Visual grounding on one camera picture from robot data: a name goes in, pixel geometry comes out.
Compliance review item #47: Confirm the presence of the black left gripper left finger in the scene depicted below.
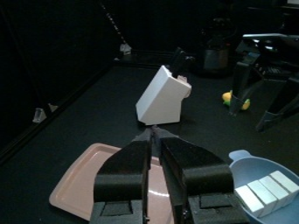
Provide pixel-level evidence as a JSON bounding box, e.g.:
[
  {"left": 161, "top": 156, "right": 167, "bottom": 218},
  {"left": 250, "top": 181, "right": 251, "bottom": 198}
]
[{"left": 89, "top": 126, "right": 154, "bottom": 224}]

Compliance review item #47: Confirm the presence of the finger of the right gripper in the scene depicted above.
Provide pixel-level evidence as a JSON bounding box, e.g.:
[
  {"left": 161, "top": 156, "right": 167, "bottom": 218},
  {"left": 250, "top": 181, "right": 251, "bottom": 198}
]
[
  {"left": 229, "top": 60, "right": 255, "bottom": 116},
  {"left": 255, "top": 74, "right": 299, "bottom": 133}
]

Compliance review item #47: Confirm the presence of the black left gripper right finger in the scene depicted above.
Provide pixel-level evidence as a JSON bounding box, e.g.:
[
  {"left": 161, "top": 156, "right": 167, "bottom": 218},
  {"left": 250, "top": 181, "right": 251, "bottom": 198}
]
[{"left": 153, "top": 125, "right": 251, "bottom": 224}]

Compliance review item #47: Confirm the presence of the white segmented sushi roll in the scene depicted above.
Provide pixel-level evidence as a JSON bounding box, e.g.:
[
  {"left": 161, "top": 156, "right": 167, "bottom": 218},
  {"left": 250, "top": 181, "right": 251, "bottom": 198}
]
[{"left": 234, "top": 170, "right": 299, "bottom": 219}]

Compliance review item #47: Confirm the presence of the yellow green toy corn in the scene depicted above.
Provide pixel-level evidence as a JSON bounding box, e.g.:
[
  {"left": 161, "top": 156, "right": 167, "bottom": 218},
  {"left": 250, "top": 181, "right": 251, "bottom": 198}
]
[{"left": 221, "top": 90, "right": 253, "bottom": 111}]

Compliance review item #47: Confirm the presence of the pink plastic tray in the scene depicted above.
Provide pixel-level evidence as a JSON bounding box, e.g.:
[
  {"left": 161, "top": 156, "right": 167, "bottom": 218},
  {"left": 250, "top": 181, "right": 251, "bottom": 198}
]
[{"left": 49, "top": 143, "right": 177, "bottom": 224}]

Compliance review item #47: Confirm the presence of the blue plastic bowl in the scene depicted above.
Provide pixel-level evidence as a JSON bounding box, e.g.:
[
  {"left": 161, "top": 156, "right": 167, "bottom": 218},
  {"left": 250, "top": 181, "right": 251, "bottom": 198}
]
[{"left": 229, "top": 149, "right": 299, "bottom": 224}]

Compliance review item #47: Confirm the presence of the white toy knife block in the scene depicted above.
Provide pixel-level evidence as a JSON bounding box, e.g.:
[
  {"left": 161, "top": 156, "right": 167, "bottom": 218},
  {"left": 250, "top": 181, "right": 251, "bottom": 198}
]
[{"left": 135, "top": 65, "right": 193, "bottom": 126}]

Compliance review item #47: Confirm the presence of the black knife handle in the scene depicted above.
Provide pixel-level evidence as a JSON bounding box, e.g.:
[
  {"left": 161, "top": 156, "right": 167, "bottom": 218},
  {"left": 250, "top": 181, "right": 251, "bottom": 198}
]
[{"left": 169, "top": 47, "right": 197, "bottom": 78}]

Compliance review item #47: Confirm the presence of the clear plastic frame bracket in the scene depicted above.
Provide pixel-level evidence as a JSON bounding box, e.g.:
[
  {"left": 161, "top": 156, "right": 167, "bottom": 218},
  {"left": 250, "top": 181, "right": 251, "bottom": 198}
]
[
  {"left": 33, "top": 107, "right": 49, "bottom": 124},
  {"left": 119, "top": 43, "right": 134, "bottom": 57}
]

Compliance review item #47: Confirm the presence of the thin metal frame rod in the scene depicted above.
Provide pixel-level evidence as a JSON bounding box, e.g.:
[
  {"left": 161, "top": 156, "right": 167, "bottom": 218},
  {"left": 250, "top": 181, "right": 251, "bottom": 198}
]
[{"left": 98, "top": 2, "right": 130, "bottom": 46}]

